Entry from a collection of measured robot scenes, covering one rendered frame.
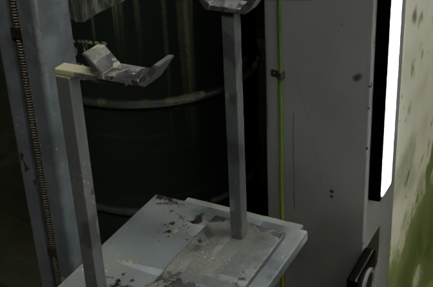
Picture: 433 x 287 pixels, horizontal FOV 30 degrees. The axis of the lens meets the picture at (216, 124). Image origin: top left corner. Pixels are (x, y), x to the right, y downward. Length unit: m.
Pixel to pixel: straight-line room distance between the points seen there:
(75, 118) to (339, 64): 0.60
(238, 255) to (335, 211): 0.44
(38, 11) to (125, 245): 0.33
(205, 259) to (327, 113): 0.43
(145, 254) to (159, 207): 0.10
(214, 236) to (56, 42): 0.32
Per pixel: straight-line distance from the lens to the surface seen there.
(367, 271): 1.39
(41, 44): 0.87
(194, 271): 0.96
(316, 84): 1.30
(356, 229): 1.40
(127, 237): 1.04
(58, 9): 0.88
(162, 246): 1.02
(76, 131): 0.78
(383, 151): 1.33
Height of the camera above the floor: 1.37
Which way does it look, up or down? 27 degrees down
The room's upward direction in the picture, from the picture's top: 3 degrees counter-clockwise
